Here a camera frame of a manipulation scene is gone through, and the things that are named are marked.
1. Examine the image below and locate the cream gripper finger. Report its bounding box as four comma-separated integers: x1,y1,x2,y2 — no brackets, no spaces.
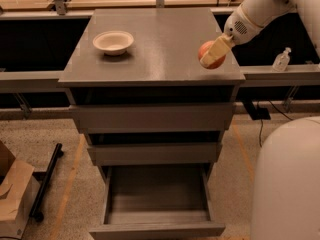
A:
199,34,235,68

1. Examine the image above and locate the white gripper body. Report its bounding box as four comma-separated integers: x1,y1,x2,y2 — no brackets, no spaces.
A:
224,6,262,45

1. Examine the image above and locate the red apple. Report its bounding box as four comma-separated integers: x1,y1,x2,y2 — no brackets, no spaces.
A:
198,40,225,69

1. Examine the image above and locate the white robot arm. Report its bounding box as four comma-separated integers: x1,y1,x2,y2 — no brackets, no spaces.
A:
198,0,320,240

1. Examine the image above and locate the grey top drawer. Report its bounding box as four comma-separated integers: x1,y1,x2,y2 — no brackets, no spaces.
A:
70,103,234,133

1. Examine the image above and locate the grey drawer cabinet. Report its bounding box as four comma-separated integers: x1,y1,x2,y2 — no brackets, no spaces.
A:
58,7,246,172

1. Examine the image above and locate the grey middle drawer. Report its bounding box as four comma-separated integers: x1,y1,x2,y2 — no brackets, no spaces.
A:
88,142,221,166

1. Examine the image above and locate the grey open bottom drawer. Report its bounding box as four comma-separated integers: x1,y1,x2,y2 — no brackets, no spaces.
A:
89,164,225,240

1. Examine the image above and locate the clear sanitizer pump bottle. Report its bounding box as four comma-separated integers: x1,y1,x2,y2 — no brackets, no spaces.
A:
272,47,291,72

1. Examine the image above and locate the black floor power box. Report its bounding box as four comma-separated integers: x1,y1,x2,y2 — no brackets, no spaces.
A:
242,100,271,120

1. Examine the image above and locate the white paper bowl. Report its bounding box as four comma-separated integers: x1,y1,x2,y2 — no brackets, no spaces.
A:
93,31,134,56

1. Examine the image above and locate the brown cardboard box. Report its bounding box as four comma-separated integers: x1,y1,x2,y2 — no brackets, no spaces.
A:
0,142,40,240

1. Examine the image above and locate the black metal bar stand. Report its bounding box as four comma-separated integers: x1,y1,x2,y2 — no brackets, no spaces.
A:
29,143,64,223

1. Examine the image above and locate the black floor cable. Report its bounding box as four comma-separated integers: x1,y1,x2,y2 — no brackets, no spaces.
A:
257,100,294,148

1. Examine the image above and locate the grey metal rail frame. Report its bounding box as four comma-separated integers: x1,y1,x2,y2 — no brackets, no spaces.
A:
1,4,319,111

